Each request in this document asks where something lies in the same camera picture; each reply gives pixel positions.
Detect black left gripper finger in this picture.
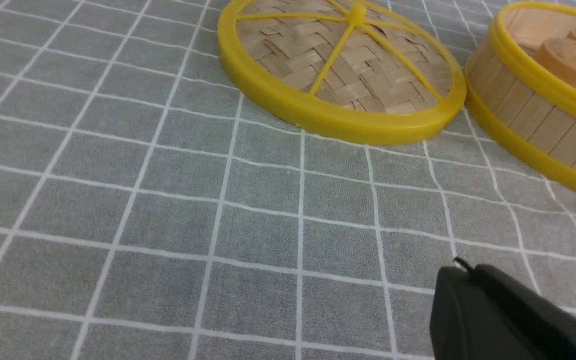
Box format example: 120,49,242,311
429,257,576,360

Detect yellow bamboo steamer basket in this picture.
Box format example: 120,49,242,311
465,1,576,191

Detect yellow woven steamer lid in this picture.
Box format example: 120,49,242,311
217,0,467,146

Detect grey checked tablecloth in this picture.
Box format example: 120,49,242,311
0,0,576,360

